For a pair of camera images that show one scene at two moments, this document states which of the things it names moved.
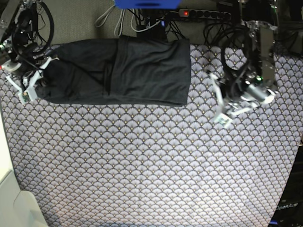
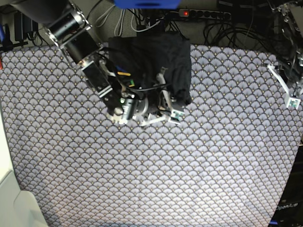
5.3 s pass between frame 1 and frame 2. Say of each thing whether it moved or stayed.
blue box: stayed
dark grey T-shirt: moved
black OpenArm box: stayed
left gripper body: moved
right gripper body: moved
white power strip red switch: stayed
